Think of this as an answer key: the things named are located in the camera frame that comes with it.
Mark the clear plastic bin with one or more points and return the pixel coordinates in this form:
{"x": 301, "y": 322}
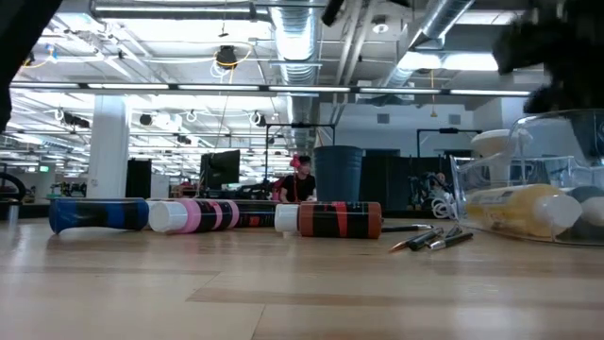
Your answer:
{"x": 552, "y": 141}

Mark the small orange paint bottle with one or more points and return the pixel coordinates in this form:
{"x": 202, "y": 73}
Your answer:
{"x": 340, "y": 219}

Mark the small dark brown paint bottle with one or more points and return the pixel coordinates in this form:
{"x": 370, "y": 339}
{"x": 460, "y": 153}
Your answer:
{"x": 257, "y": 212}

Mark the black background monitor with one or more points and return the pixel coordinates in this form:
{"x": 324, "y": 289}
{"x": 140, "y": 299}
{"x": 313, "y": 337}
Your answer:
{"x": 222, "y": 167}

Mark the person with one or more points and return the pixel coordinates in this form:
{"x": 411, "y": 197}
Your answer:
{"x": 299, "y": 184}
{"x": 436, "y": 186}

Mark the large yellow paint bottle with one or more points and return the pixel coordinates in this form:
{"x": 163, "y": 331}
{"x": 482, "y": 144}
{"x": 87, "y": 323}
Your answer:
{"x": 509, "y": 210}

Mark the small pink paint bottle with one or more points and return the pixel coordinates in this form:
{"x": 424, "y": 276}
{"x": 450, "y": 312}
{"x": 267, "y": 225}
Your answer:
{"x": 193, "y": 216}

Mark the white pillar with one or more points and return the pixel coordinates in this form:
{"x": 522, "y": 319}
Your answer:
{"x": 109, "y": 141}

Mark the small blue paint bottle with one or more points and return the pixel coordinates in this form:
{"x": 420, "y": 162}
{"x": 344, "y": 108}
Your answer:
{"x": 99, "y": 215}

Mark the black cabinet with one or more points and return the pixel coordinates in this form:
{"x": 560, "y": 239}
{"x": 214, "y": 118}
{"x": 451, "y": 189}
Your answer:
{"x": 139, "y": 179}

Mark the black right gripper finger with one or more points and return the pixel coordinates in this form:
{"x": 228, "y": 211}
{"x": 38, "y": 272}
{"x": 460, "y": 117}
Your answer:
{"x": 592, "y": 137}

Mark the large grey paint bottle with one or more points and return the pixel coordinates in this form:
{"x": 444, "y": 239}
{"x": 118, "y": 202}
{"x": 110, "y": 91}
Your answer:
{"x": 590, "y": 191}

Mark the dark blue cup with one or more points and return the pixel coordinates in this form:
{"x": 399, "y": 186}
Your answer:
{"x": 339, "y": 175}

